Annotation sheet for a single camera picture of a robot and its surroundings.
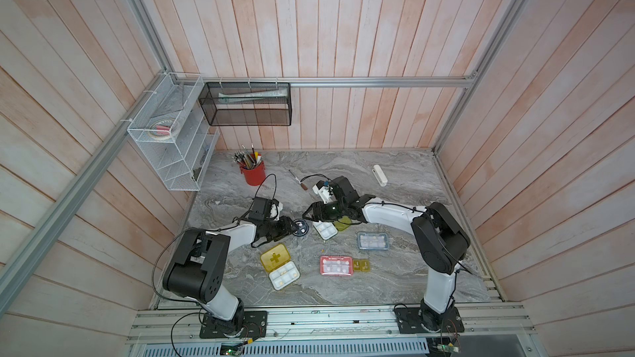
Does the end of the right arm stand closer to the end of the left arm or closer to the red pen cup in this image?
the end of the left arm

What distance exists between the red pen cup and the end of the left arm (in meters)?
0.27

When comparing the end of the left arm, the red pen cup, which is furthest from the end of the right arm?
the red pen cup

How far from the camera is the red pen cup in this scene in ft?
3.39

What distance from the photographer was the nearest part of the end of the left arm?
76cm

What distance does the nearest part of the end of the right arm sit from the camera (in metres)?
0.71
